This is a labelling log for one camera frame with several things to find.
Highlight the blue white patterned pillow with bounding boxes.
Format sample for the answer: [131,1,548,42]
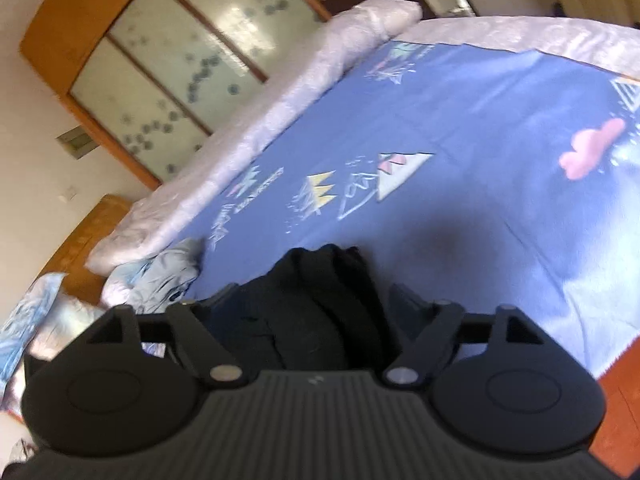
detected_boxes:
[0,272,69,402]

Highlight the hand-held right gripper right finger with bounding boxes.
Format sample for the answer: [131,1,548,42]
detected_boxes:
[381,282,548,389]

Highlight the blue printed bed sheet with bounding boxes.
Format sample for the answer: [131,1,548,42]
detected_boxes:
[185,40,640,381]

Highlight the wooden headboard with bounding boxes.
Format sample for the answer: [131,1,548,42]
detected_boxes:
[37,194,134,306]

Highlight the wooden wardrobe with frosted doors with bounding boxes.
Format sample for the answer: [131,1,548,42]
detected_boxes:
[19,0,353,192]

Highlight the grey wall panel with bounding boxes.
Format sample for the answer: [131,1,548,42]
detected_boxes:
[55,127,99,160]

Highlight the grey crumpled garment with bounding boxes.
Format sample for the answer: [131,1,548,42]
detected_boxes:
[102,237,203,317]

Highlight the pale pink quilt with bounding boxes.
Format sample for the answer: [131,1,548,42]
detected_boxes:
[85,0,640,272]

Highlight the black pants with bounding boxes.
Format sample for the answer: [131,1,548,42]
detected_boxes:
[207,244,401,374]

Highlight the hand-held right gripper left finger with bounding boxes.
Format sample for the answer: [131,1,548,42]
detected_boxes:
[87,282,247,389]

